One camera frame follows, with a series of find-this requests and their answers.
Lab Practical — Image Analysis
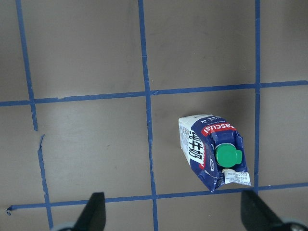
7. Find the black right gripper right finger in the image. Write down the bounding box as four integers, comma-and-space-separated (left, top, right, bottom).
241, 190, 285, 231

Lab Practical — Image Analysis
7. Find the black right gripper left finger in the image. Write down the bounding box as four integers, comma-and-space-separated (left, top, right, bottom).
73, 192, 106, 231

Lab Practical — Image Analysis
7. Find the blue white milk carton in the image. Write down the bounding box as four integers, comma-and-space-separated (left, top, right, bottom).
178, 115, 251, 192

